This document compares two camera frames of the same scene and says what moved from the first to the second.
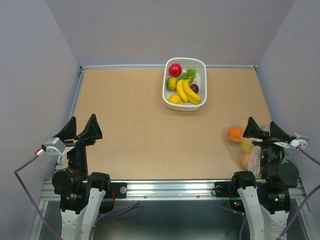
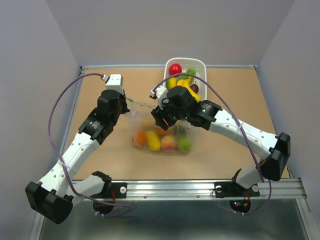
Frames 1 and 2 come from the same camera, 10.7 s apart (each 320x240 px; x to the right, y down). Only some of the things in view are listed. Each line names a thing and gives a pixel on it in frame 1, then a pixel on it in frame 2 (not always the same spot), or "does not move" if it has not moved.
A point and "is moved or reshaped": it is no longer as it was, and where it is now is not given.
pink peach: (245, 160) to (169, 143)
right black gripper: (276, 134) to (158, 114)
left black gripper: (92, 130) to (123, 98)
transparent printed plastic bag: (242, 150) to (181, 137)
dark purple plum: (195, 87) does not move
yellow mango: (247, 147) is moved or reshaped
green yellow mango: (171, 83) does not move
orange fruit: (234, 133) is moved or reshaped
